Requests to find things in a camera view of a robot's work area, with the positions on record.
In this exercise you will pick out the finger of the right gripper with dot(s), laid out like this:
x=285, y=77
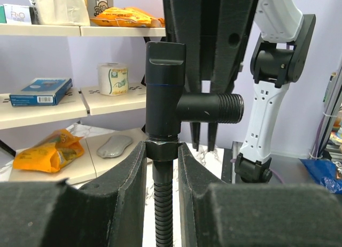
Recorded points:
x=195, y=23
x=225, y=30

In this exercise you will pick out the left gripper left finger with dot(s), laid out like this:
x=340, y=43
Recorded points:
x=107, y=211

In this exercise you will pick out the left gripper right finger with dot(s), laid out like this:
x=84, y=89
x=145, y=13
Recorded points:
x=215, y=213

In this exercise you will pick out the black T-shaped fitting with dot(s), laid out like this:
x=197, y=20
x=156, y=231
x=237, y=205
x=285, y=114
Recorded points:
x=167, y=106

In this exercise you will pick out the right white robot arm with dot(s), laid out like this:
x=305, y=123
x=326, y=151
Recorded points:
x=277, y=61

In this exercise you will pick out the cream three-tier shelf rack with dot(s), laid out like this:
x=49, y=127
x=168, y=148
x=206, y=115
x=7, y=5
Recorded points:
x=37, y=51

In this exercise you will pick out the orange honey dijon bag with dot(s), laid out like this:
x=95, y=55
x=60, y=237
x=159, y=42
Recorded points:
x=127, y=17

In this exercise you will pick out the orange snack bag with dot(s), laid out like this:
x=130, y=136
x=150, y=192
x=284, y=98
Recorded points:
x=52, y=154

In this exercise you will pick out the blue doritos chip bag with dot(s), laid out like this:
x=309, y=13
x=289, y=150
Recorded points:
x=325, y=173

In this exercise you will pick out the blue box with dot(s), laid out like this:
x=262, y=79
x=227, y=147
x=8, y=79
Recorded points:
x=41, y=92

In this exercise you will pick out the teal small box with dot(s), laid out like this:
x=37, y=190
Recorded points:
x=17, y=14

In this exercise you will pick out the aluminium frame post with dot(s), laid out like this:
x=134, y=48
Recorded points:
x=331, y=102

